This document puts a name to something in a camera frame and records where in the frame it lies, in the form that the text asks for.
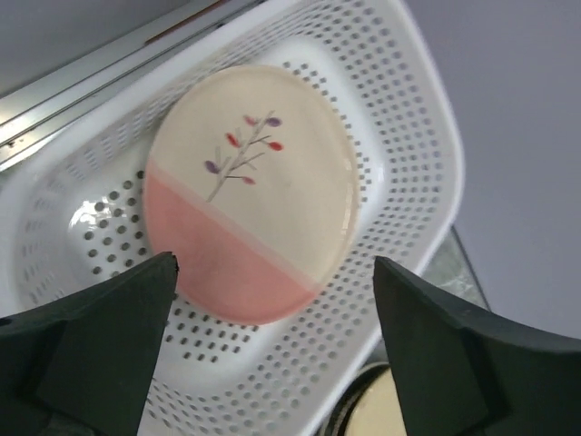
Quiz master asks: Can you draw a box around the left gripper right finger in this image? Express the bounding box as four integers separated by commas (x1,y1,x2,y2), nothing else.
373,257,580,435

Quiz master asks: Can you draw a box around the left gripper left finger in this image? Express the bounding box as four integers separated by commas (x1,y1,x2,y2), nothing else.
1,253,178,435

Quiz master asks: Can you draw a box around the cream and pink oval plate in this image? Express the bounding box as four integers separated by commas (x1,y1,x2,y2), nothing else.
143,65,359,324

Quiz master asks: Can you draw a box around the white perforated plastic bin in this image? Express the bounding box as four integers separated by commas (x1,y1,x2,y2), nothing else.
1,1,464,435

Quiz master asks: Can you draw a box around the yellow round plate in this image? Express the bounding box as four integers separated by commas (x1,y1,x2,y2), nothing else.
345,369,407,436

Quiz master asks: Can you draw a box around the black round plate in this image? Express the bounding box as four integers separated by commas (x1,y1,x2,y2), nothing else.
317,362,389,436

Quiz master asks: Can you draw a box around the aluminium rail frame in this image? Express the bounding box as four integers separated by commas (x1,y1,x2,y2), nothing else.
1,1,258,172

